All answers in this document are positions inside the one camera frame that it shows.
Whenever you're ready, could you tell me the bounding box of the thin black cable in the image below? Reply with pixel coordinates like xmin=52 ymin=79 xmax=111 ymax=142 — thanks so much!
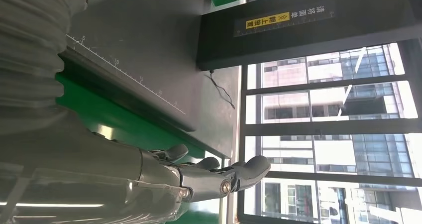
xmin=204 ymin=70 xmax=236 ymax=111

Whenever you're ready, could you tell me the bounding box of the building outside window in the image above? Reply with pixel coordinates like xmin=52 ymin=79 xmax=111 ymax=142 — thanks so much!
xmin=245 ymin=42 xmax=422 ymax=224

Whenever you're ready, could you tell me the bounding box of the yellow and black label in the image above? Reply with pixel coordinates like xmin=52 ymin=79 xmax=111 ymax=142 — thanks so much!
xmin=233 ymin=0 xmax=335 ymax=38

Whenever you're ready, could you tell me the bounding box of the black inbound scanner machine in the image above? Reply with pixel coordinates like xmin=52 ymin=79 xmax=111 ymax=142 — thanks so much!
xmin=59 ymin=0 xmax=422 ymax=132

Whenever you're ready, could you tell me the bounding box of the green conveyor belt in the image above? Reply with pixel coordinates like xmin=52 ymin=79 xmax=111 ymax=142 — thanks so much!
xmin=55 ymin=74 xmax=231 ymax=224

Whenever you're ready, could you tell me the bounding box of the dark window frame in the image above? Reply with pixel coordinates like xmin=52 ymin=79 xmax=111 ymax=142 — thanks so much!
xmin=237 ymin=39 xmax=422 ymax=224

